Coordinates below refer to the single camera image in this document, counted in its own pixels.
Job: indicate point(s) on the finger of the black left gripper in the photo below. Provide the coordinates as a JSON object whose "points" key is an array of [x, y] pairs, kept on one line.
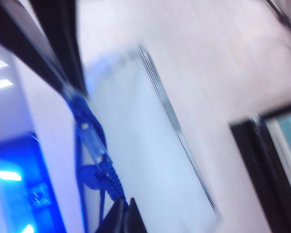
{"points": [[63, 36], [26, 51]]}

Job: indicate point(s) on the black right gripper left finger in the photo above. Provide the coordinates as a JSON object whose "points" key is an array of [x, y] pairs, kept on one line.
{"points": [[115, 218]]}

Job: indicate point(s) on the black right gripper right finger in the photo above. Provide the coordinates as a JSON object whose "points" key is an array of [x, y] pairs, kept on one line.
{"points": [[135, 218]]}

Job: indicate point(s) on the transparent file bag blue zipper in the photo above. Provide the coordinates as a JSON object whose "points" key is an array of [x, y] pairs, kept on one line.
{"points": [[140, 136]]}

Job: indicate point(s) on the blue glowing display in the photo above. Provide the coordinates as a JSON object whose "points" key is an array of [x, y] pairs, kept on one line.
{"points": [[17, 184]]}

